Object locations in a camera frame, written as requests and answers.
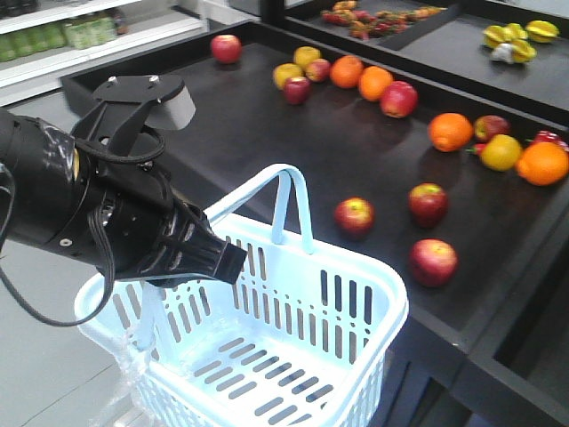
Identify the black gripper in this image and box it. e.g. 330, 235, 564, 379
8, 164, 247, 287

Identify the light blue plastic basket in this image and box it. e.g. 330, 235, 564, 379
80, 164, 408, 426

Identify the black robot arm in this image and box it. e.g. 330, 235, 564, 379
1, 110, 246, 287

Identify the red yellow apple left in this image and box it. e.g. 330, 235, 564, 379
333, 197, 375, 239

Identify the red yellow apple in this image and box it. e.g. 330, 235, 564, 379
408, 182, 449, 229
333, 197, 375, 239

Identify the small red apple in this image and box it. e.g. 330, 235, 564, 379
283, 77, 311, 105

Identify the yellow pear left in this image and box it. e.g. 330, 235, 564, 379
272, 62, 304, 90

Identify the red apple near front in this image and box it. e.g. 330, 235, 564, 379
409, 238, 459, 287

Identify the red apple far corner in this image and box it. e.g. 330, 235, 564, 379
210, 34, 242, 65

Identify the red yellow apple right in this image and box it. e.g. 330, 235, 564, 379
408, 182, 449, 229

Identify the orange middle left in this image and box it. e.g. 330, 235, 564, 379
330, 55, 364, 89

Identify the orange middle right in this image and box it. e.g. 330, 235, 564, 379
358, 66, 394, 102

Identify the red apple beside oranges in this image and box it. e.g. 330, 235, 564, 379
380, 81, 419, 118

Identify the black wooden display stand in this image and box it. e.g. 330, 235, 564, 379
62, 21, 568, 426

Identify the orange with navel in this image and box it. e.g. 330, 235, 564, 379
428, 112, 474, 152

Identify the red chili pepper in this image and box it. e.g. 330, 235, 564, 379
466, 143, 486, 156

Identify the white supermarket shelf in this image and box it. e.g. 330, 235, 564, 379
0, 0, 210, 108

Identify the dark red apple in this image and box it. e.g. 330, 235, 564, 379
474, 115, 511, 143

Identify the large orange right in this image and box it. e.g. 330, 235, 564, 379
515, 142, 568, 186

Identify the red bell pepper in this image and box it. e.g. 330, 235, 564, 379
530, 130, 569, 152

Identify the white garlic bulb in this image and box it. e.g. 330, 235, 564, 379
490, 43, 514, 64

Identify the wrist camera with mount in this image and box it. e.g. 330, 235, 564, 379
71, 75, 196, 165

